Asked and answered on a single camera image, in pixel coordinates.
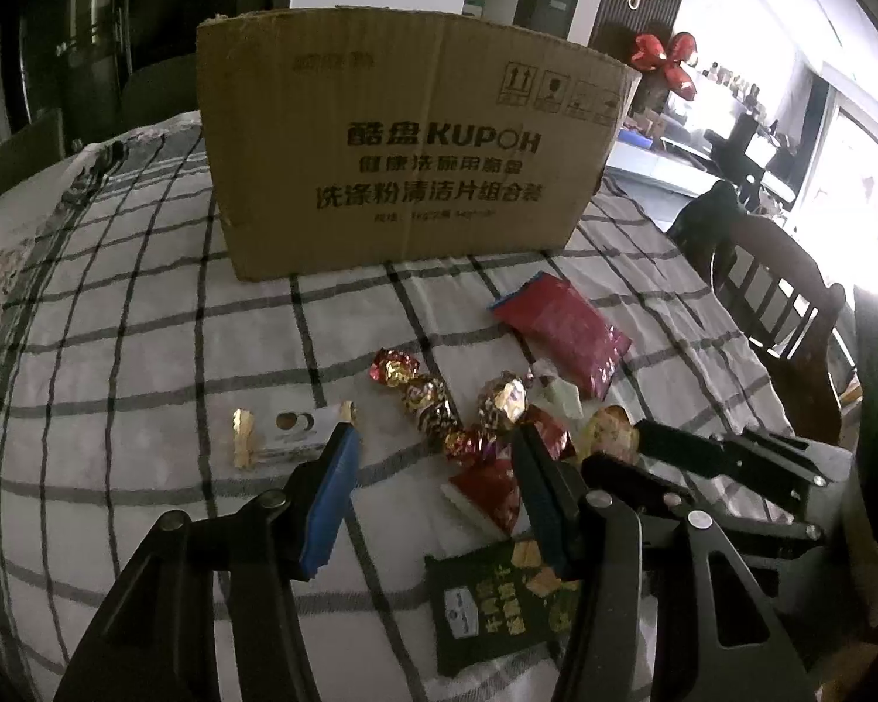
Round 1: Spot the beige crumpled snack bag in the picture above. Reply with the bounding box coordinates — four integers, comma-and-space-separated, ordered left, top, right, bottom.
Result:
574, 406, 639, 464

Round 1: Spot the dark green snack packet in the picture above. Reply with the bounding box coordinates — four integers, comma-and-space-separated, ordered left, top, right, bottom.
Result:
425, 539, 580, 677

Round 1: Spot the white gold small packet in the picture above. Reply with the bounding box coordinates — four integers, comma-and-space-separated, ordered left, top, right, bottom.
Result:
231, 401, 356, 469

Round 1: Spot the brown wooden chair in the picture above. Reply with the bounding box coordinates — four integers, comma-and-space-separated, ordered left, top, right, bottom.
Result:
712, 216, 845, 444

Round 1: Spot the red foil snack packet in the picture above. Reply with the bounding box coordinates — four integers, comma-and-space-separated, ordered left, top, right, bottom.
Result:
441, 406, 574, 541

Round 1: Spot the pale green small packet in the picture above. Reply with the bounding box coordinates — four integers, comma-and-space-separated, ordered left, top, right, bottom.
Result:
531, 358, 584, 420

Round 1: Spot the gold ball candy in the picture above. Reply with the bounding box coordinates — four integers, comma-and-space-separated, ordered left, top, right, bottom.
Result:
477, 373, 528, 433

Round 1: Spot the white black plaid tablecloth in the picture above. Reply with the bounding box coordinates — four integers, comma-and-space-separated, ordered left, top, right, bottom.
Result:
0, 123, 788, 700

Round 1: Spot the dark jacket on chair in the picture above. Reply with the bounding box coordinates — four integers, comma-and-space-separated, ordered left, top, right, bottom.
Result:
666, 179, 744, 274

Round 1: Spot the red snack pouch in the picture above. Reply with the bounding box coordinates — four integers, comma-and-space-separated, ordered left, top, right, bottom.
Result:
490, 273, 631, 401

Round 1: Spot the red gold wrapped candy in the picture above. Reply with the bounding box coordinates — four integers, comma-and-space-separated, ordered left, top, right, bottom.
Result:
368, 349, 485, 467

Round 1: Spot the white tv cabinet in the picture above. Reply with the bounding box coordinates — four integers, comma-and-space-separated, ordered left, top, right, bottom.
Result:
606, 141, 718, 198

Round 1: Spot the red balloon dog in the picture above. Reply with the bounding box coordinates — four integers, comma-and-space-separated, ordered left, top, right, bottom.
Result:
629, 32, 698, 102

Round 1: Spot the brown cardboard box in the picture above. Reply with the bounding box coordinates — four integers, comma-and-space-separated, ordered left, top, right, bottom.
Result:
196, 8, 639, 281

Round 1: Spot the dark upholstered chair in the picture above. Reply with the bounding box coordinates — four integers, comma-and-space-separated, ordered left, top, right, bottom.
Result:
0, 108, 66, 197

